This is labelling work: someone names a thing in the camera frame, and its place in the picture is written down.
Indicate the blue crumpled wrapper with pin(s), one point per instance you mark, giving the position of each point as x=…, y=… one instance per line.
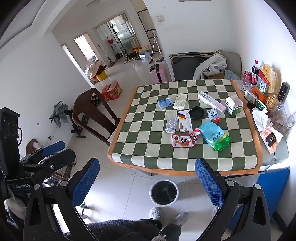
x=165, y=103

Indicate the orange box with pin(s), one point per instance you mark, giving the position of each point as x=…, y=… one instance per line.
x=257, y=91

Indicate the grey fuzzy slipper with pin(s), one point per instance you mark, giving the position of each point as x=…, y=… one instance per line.
x=181, y=219
x=155, y=212

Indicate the large red carton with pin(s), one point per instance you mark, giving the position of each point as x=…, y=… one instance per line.
x=115, y=90

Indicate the black exercise machine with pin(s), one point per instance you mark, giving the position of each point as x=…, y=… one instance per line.
x=76, y=127

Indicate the small green dumbbell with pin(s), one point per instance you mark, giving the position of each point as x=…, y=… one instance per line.
x=83, y=207

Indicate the pile of bedding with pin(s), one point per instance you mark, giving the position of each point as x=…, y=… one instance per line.
x=93, y=67

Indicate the clear plastic bag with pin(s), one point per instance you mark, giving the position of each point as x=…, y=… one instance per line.
x=283, y=120

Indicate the white round waste bin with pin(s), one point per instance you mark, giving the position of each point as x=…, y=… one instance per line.
x=164, y=192

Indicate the cola bottle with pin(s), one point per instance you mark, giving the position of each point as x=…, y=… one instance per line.
x=255, y=73

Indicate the striped flag card box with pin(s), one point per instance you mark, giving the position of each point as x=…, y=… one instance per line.
x=185, y=120

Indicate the dark wooden chair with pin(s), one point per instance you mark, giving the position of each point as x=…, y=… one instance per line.
x=92, y=115

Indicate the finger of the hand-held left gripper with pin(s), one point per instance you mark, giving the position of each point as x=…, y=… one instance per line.
x=60, y=160
x=54, y=145

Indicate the pink suitcase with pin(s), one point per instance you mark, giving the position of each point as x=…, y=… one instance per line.
x=159, y=73

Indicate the silver blister pack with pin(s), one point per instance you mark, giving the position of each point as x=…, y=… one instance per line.
x=171, y=125

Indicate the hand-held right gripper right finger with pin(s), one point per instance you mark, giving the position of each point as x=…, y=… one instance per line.
x=208, y=183

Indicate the small red carton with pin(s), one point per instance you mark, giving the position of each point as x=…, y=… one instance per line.
x=106, y=92

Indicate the white crumpled tissue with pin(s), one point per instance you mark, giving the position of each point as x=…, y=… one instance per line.
x=260, y=118

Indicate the person's leg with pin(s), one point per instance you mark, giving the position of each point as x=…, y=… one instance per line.
x=171, y=233
x=120, y=230

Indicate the person's right leg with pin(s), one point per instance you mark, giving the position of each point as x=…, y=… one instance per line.
x=171, y=233

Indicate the flat white box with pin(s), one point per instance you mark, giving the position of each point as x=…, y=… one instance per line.
x=180, y=101

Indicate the yellow plastic bag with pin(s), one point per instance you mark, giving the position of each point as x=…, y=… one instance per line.
x=271, y=75

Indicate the beige cloth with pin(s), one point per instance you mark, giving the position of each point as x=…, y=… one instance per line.
x=211, y=64

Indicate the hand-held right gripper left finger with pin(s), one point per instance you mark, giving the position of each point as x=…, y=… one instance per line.
x=85, y=182

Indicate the person's left leg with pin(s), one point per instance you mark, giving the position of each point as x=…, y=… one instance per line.
x=120, y=230

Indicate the black round lid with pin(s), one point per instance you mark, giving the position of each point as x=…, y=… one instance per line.
x=196, y=112

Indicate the blue green rice bag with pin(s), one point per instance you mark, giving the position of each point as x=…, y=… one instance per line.
x=214, y=136

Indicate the dark folding cot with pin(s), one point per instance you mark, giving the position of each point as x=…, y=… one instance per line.
x=187, y=67

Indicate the grey hanging cloth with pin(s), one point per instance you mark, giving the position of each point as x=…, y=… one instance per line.
x=59, y=114

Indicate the grey sofa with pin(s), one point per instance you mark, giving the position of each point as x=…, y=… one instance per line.
x=233, y=61

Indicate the person's left forearm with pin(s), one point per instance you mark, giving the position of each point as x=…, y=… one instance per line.
x=12, y=217

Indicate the green checkered tablecloth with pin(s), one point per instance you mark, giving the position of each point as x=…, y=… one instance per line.
x=161, y=153

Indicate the metal stepladder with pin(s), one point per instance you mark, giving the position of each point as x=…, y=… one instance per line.
x=154, y=45

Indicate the wall switch plate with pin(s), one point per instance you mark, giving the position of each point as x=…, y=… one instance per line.
x=160, y=18

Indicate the long white toothpaste box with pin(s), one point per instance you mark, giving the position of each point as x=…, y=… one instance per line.
x=211, y=101

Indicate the yellow bucket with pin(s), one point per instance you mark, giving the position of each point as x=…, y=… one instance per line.
x=101, y=75

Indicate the black box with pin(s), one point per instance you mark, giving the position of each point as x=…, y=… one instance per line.
x=284, y=91

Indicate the brown cardboard box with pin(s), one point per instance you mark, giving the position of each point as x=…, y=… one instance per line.
x=214, y=75

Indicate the grey table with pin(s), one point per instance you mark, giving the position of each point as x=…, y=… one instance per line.
x=277, y=153

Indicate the red drink can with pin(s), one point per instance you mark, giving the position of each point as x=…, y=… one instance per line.
x=247, y=77

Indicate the black coat rack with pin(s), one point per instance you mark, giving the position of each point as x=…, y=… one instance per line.
x=115, y=32

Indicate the red snack wrapper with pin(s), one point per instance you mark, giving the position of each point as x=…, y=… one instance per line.
x=183, y=141

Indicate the green packet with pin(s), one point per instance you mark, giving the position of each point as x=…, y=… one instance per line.
x=260, y=105

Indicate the open white carton box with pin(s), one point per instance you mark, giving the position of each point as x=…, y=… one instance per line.
x=234, y=105

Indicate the orange snack packet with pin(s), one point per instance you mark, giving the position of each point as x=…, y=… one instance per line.
x=270, y=139

